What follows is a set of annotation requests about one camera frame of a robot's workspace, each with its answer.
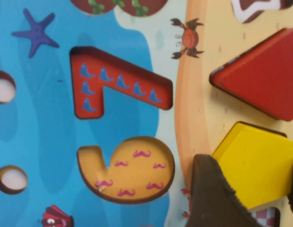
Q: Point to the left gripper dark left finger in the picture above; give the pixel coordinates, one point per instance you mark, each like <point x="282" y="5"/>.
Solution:
<point x="212" y="201"/>

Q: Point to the yellow pentagon wooden piece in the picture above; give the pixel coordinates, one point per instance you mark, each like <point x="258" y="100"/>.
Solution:
<point x="255" y="165"/>

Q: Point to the red triangle wooden piece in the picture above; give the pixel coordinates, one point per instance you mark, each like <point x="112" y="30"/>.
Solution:
<point x="267" y="82"/>

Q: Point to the ocean themed wooden puzzle board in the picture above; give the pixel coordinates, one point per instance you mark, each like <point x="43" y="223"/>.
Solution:
<point x="42" y="118"/>

